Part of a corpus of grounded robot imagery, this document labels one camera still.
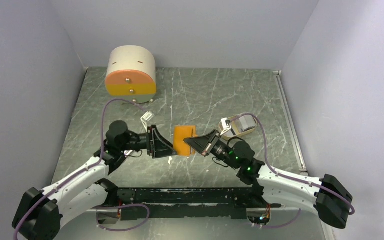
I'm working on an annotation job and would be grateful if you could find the beige orange drawer cabinet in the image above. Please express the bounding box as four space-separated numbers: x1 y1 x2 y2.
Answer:
104 45 157 104

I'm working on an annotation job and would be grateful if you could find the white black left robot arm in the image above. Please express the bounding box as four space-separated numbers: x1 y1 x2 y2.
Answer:
12 120 178 240

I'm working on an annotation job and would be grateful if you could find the stack of grey cards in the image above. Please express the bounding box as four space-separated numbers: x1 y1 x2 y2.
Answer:
235 114 258 133

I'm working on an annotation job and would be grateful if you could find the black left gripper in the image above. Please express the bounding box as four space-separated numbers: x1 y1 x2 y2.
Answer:
120 125 178 159

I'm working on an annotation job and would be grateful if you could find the beige oval tray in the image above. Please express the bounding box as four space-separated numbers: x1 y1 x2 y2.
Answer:
218 115 258 140

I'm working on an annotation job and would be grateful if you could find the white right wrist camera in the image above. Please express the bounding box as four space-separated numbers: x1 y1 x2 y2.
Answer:
219 117 232 135

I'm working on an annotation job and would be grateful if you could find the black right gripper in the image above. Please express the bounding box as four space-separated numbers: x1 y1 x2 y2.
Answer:
184 128 239 170

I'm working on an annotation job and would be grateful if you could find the orange blue card holder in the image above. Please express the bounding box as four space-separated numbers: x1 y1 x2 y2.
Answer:
173 125 197 157

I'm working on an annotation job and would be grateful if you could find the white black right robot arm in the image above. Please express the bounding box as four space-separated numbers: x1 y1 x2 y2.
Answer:
183 130 354 229

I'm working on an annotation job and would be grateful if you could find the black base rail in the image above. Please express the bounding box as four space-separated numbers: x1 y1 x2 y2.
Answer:
95 179 281 221

